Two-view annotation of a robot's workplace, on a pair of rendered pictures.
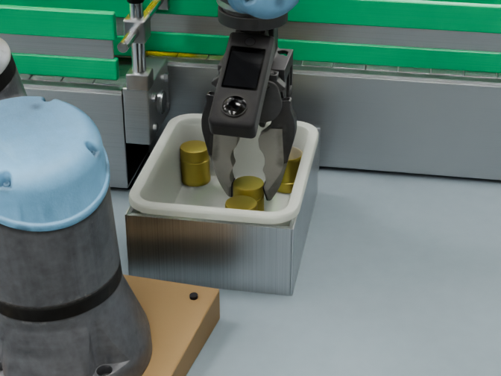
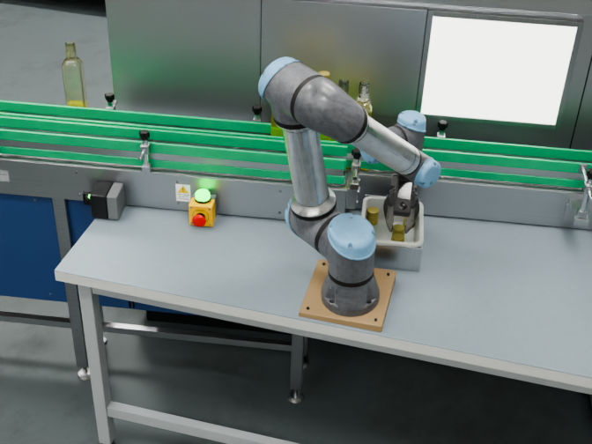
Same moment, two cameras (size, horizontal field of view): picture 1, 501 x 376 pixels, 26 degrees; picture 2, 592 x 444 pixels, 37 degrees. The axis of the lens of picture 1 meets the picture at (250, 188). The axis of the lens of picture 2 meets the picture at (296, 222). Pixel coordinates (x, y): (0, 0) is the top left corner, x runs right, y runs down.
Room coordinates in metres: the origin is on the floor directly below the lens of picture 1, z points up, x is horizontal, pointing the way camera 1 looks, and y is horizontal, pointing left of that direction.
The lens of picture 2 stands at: (-1.00, 0.45, 2.27)
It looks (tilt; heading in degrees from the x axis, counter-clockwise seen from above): 35 degrees down; 356
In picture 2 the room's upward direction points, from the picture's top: 2 degrees clockwise
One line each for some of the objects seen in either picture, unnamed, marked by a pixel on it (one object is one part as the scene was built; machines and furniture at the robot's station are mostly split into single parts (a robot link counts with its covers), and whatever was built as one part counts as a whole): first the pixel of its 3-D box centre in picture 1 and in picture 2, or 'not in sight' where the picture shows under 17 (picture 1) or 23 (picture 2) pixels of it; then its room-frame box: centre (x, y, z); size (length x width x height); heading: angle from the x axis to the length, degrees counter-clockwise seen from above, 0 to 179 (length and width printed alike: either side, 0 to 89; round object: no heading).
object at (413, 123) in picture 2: not in sight; (409, 134); (1.05, 0.00, 1.10); 0.09 x 0.08 x 0.11; 125
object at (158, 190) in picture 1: (229, 195); (390, 232); (1.03, 0.02, 0.80); 0.22 x 0.17 x 0.09; 170
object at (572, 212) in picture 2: not in sight; (582, 200); (1.04, -0.51, 0.90); 0.17 x 0.05 x 0.23; 170
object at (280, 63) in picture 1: (253, 60); (403, 182); (1.06, 0.00, 0.94); 0.09 x 0.08 x 0.12; 169
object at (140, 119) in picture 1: (149, 100); (353, 189); (1.17, 0.12, 0.85); 0.09 x 0.04 x 0.07; 170
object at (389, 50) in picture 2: not in sight; (414, 63); (1.38, -0.06, 1.15); 0.90 x 0.03 x 0.34; 80
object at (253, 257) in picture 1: (232, 190); (390, 228); (1.06, 0.02, 0.79); 0.27 x 0.17 x 0.08; 170
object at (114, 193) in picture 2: not in sight; (107, 201); (1.20, 0.83, 0.79); 0.08 x 0.08 x 0.08; 80
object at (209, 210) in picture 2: not in sight; (203, 210); (1.16, 0.55, 0.79); 0.07 x 0.07 x 0.07; 80
